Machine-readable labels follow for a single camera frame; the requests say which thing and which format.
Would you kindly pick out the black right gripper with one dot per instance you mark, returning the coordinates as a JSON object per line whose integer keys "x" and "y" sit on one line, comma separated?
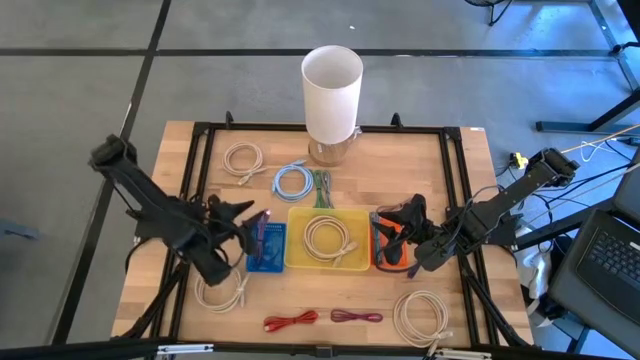
{"x": 420, "y": 222}

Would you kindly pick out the yellow translucent plastic bin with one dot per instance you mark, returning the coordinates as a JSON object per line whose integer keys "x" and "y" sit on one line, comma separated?
{"x": 295, "y": 250}

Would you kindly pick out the open dark grey laptop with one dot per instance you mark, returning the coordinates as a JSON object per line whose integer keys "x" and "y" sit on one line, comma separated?
{"x": 600, "y": 265}

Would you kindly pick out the orange plastic basket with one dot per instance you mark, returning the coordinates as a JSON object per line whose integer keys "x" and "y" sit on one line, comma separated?
{"x": 380, "y": 267}

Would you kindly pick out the silver frame bracket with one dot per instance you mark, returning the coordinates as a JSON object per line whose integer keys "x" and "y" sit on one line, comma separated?
{"x": 462, "y": 354}
{"x": 185, "y": 349}

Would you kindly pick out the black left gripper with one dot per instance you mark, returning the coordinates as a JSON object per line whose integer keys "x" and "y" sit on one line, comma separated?
{"x": 225, "y": 230}

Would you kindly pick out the black aluminium table frame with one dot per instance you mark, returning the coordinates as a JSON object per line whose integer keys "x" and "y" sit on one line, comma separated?
{"x": 260, "y": 128}

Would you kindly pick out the blue plastic basket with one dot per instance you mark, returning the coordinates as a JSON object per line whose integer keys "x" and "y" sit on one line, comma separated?
{"x": 274, "y": 250}

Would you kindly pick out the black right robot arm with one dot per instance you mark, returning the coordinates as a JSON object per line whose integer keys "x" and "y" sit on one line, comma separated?
{"x": 500, "y": 205}

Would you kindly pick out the yellow plug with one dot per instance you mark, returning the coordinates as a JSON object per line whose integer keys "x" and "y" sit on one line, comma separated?
{"x": 520, "y": 161}

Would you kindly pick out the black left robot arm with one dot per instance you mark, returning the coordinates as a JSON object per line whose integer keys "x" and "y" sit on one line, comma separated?
{"x": 150, "y": 200}

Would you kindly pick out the black metal floor stand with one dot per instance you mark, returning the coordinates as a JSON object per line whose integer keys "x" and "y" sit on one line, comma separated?
{"x": 595, "y": 120}

